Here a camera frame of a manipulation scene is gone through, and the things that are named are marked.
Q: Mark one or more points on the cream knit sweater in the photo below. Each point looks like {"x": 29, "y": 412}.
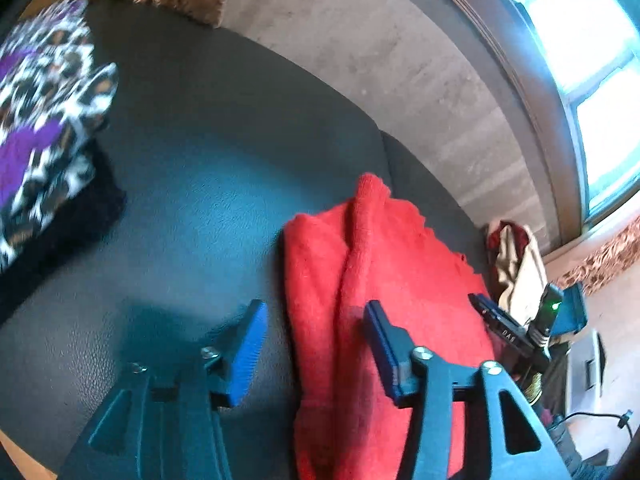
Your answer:
{"x": 522, "y": 283}

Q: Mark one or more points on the window with frame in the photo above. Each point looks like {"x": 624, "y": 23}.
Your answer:
{"x": 592, "y": 50}

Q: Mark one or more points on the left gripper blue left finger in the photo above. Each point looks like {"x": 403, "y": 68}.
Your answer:
{"x": 146, "y": 429}

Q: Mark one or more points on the brown patterned right curtain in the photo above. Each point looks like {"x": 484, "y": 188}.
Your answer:
{"x": 606, "y": 263}

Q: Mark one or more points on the clear plastic storage box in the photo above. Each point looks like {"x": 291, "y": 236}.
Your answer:
{"x": 584, "y": 377}

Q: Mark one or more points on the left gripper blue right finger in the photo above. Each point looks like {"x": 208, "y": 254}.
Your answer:
{"x": 503, "y": 437}

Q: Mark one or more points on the red knit sweater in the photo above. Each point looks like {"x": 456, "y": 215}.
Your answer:
{"x": 373, "y": 247}

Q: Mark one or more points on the leopard print purple garment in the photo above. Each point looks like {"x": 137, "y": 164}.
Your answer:
{"x": 54, "y": 99}

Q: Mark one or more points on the blue plastic storage bin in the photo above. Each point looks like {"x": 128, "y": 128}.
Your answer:
{"x": 572, "y": 313}

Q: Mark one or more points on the dark red garment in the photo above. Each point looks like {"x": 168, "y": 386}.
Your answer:
{"x": 507, "y": 239}

